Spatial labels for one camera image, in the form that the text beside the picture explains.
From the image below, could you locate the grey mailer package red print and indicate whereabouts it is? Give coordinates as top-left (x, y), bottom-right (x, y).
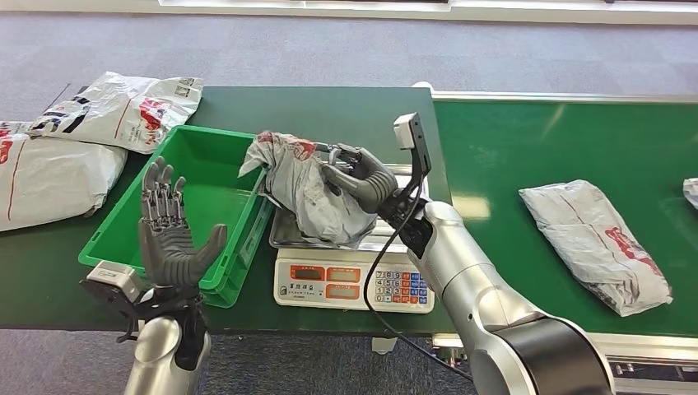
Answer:
top-left (518, 179), bottom-right (674, 318)

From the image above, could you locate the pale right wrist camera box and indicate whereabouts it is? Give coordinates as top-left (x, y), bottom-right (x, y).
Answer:
top-left (393, 112), bottom-right (432, 188)

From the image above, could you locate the large white mailer package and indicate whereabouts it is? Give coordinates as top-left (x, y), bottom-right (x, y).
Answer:
top-left (0, 120), bottom-right (128, 234)

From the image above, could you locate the green plastic basket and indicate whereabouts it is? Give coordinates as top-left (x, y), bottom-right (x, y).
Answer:
top-left (77, 124), bottom-right (277, 309)

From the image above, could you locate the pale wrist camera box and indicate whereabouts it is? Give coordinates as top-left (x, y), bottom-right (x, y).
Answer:
top-left (80, 260), bottom-right (145, 308)
top-left (393, 112), bottom-right (432, 188)

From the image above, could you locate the white mailer package black print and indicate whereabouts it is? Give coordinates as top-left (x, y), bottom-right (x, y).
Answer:
top-left (27, 71), bottom-right (204, 156)

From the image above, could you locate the white electronic weighing scale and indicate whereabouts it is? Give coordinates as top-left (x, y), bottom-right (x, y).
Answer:
top-left (268, 162), bottom-right (437, 315)

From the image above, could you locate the green conveyor belt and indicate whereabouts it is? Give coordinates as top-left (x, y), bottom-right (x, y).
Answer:
top-left (412, 81), bottom-right (698, 395)

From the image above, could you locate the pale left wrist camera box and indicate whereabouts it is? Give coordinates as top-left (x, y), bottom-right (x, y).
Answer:
top-left (80, 260), bottom-right (145, 308)

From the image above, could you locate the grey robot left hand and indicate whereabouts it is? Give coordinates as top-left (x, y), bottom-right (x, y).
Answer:
top-left (137, 156), bottom-right (229, 290)

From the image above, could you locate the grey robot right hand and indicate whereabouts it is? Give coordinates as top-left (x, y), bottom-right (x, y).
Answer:
top-left (320, 143), bottom-right (400, 215)

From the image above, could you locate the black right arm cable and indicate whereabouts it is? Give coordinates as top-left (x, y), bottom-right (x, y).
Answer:
top-left (361, 184), bottom-right (476, 383)

